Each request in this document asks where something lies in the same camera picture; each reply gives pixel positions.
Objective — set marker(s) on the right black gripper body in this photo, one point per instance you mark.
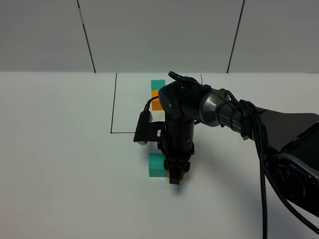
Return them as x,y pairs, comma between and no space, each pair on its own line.
176,141

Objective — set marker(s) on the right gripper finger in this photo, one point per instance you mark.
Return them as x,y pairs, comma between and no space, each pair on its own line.
186,169
173,170

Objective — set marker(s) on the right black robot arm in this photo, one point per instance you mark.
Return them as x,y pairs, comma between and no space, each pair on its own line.
287,144

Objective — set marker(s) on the orange template block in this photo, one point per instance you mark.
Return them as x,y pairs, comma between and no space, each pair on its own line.
156,106

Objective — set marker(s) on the teal template block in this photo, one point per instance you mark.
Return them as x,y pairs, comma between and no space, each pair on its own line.
157,84

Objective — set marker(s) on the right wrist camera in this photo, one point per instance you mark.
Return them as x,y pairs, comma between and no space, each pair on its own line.
147,130

